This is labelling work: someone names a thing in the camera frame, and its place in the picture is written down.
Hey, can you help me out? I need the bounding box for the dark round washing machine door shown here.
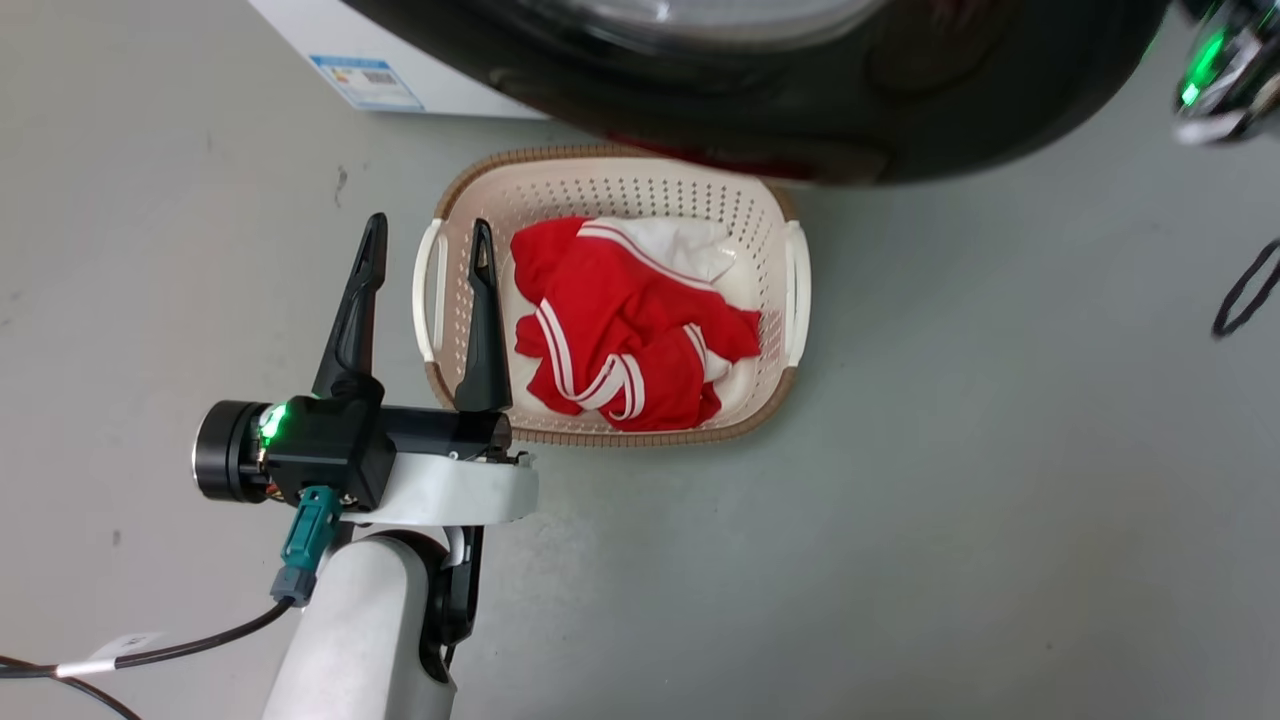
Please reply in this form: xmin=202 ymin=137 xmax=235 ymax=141
xmin=340 ymin=0 xmax=1173 ymax=187

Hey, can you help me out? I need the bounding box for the beige perforated laundry basket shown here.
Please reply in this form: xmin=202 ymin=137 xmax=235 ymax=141
xmin=412 ymin=145 xmax=812 ymax=449

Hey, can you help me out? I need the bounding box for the red garment with white stripes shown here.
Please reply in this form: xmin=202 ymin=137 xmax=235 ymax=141
xmin=509 ymin=216 xmax=764 ymax=434

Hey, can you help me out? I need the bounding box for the black cable with teal connector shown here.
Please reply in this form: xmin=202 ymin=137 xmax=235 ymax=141
xmin=0 ymin=486 xmax=344 ymax=720

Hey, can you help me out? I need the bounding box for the white washing machine body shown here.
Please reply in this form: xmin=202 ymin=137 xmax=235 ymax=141
xmin=247 ymin=0 xmax=548 ymax=121

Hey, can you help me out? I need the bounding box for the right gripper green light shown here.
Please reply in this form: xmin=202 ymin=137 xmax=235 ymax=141
xmin=1171 ymin=0 xmax=1280 ymax=147

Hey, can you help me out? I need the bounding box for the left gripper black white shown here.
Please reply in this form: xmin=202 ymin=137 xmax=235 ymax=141
xmin=192 ymin=212 xmax=541 ymax=527

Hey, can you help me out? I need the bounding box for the blue white energy label sticker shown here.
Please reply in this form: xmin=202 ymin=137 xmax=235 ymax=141
xmin=309 ymin=54 xmax=427 ymax=112

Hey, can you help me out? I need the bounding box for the thin black cable loop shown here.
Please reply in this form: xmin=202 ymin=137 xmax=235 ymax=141
xmin=1211 ymin=237 xmax=1280 ymax=340

